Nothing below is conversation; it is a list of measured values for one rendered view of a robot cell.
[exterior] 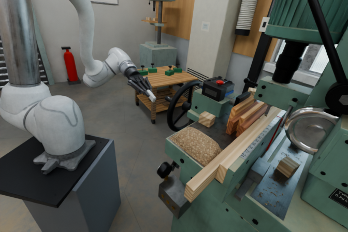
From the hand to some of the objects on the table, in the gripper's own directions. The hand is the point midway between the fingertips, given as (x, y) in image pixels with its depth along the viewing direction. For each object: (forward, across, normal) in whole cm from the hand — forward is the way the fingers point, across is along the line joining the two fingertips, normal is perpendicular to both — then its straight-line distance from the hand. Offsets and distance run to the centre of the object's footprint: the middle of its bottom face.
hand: (150, 96), depth 86 cm
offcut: (+33, -4, -19) cm, 38 cm away
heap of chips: (+37, -15, -21) cm, 45 cm away
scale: (+47, +10, -30) cm, 57 cm away
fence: (+49, +10, -25) cm, 56 cm away
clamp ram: (+34, +9, -20) cm, 41 cm away
